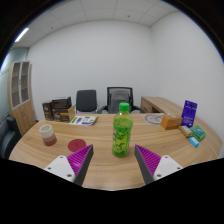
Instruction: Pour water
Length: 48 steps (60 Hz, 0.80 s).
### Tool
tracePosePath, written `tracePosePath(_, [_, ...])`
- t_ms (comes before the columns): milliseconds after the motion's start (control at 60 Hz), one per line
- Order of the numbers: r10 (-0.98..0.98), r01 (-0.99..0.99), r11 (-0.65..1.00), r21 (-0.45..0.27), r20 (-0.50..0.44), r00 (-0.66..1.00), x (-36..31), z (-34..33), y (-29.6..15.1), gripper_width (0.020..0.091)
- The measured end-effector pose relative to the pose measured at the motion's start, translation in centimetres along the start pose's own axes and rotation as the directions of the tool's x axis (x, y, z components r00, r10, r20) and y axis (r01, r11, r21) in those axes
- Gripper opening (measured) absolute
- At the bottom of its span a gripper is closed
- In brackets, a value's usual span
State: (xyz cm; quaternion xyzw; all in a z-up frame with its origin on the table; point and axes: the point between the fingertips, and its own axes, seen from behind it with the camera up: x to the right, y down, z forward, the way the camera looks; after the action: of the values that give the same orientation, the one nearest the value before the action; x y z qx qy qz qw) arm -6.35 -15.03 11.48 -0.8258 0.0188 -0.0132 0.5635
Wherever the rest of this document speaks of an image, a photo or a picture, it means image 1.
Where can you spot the green flat box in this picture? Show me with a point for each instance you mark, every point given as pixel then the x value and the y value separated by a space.
pixel 198 132

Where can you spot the black striped box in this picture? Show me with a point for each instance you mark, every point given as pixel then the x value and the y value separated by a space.
pixel 62 102

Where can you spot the flat round red coaster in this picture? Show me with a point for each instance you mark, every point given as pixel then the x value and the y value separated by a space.
pixel 76 145

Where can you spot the kraft brown cardboard box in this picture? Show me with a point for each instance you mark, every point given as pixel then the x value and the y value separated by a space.
pixel 65 115

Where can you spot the orange box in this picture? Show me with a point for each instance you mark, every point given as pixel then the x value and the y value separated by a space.
pixel 170 122

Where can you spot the grey mesh office chair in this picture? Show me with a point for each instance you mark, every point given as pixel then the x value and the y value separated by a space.
pixel 118 98

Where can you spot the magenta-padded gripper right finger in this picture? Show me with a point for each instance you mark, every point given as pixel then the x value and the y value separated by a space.
pixel 166 165

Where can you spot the tall dark brown box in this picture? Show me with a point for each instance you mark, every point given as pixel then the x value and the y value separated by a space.
pixel 47 110

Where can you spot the wooden side desk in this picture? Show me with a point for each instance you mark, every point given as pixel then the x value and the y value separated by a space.
pixel 160 104

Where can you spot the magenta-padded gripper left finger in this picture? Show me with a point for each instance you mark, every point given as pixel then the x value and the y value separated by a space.
pixel 60 166

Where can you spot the black office chair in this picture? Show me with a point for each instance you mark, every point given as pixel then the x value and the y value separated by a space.
pixel 86 100

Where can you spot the white and brown ceramic cup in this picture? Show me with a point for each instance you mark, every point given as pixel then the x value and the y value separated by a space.
pixel 48 135

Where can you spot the small blue box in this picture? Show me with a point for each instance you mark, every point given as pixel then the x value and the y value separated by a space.
pixel 194 142

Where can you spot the ceiling light panel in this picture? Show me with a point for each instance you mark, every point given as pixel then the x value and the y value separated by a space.
pixel 21 34

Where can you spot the wooden shelf cabinet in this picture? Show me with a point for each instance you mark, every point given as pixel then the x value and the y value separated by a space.
pixel 23 110

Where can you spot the white printed leaflet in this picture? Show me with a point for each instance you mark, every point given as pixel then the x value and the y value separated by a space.
pixel 83 120

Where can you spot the small tan box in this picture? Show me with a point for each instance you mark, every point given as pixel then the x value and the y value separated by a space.
pixel 185 131

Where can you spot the black sofa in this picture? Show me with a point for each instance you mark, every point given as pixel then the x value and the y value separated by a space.
pixel 8 138

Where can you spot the green drink bottle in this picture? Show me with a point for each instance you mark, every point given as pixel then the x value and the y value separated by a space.
pixel 122 133

